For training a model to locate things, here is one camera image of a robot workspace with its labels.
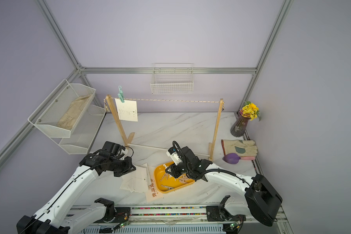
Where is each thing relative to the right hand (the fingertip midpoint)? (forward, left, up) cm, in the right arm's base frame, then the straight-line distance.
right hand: (169, 171), depth 80 cm
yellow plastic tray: (-4, +3, -9) cm, 10 cm away
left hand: (-1, +18, +4) cm, 18 cm away
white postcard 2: (-3, +24, -8) cm, 26 cm away
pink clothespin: (-2, -8, -7) cm, 11 cm away
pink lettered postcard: (-10, +9, -9) cm, 16 cm away
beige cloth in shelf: (+20, +53, +22) cm, 60 cm away
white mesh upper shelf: (+25, +60, +22) cm, 69 cm away
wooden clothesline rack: (+39, -8, -9) cm, 41 cm away
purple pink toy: (+11, -41, -9) cm, 43 cm away
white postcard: (-5, +15, 0) cm, 15 cm away
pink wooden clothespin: (+1, +3, -8) cm, 8 cm away
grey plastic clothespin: (-7, +1, -8) cm, 11 cm away
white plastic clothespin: (+1, +2, +3) cm, 4 cm away
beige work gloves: (+19, -50, -9) cm, 54 cm away
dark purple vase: (+31, -47, 0) cm, 56 cm away
